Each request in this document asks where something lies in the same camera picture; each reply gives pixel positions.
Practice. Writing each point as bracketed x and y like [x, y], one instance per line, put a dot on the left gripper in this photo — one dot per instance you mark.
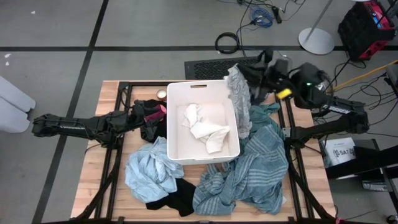
[138, 115]

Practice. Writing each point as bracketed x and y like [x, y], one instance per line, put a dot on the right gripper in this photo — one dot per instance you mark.
[280, 74]

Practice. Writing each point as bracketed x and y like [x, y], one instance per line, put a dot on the red and white sock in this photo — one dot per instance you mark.
[155, 115]

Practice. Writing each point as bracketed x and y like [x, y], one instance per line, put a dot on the black boxer briefs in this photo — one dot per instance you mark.
[152, 130]

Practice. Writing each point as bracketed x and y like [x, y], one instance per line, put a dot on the grey white knit garment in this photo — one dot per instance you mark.
[241, 102]

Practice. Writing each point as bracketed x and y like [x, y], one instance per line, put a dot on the light blue shirt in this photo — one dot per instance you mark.
[149, 174]

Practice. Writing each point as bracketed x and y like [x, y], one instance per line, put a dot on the blue striped towel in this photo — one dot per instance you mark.
[248, 183]

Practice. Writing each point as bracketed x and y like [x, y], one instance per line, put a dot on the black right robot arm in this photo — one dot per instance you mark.
[351, 121]

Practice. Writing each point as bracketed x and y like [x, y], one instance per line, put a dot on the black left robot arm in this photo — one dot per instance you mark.
[68, 127]

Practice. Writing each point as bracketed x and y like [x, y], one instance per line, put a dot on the small round tin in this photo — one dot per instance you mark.
[161, 95]

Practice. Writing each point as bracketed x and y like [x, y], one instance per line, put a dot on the yellow tape tag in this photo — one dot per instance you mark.
[284, 93]

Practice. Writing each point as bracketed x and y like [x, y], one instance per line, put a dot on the white round stand base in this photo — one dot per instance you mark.
[315, 42]

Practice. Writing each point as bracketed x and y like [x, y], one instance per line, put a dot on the black floor mat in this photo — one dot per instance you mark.
[211, 68]

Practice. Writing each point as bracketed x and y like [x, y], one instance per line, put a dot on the white perforated laundry basket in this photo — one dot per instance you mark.
[202, 93]

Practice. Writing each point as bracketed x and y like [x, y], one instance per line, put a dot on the grey metal mounting plate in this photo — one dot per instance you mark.
[286, 132]

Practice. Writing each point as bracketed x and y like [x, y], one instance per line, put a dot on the black garment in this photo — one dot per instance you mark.
[183, 196]

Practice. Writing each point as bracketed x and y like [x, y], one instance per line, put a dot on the black and red case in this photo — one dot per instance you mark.
[357, 34]

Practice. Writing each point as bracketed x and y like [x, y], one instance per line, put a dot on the white cardboard box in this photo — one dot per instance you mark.
[339, 152]

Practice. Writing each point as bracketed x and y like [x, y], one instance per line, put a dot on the light grey cushion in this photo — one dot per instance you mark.
[15, 96]
[12, 119]

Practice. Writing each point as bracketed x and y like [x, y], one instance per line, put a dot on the black desk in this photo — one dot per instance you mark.
[373, 155]

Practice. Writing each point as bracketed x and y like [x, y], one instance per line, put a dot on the grey plastic bag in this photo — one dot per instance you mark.
[374, 185]

